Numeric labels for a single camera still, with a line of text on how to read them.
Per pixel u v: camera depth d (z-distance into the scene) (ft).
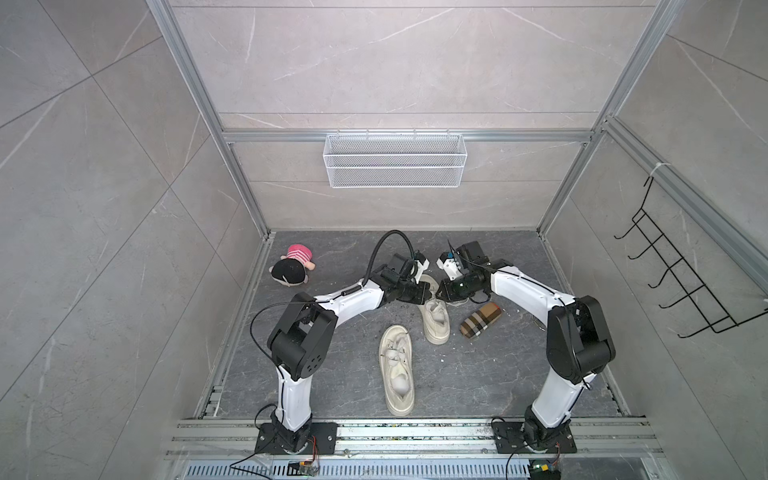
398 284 2.47
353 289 1.97
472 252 2.45
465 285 2.57
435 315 2.94
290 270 3.20
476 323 2.97
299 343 1.63
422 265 2.75
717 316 1.96
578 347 1.57
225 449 2.39
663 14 2.25
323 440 2.40
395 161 3.31
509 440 2.38
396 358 2.56
